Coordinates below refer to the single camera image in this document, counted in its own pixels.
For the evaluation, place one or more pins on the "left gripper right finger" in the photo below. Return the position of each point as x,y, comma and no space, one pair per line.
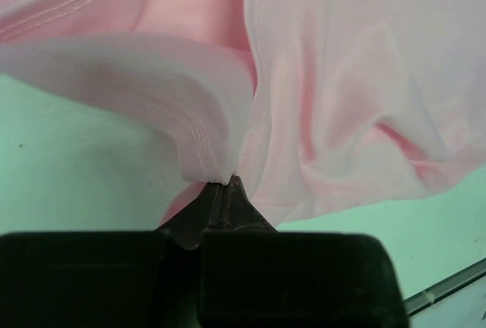
254,276

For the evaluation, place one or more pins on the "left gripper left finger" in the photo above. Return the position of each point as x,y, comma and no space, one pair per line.
103,279

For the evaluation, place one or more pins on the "aluminium table rail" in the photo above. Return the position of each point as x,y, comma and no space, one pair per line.
445,288

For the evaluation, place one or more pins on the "pink t shirt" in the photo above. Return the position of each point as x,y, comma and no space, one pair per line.
317,105

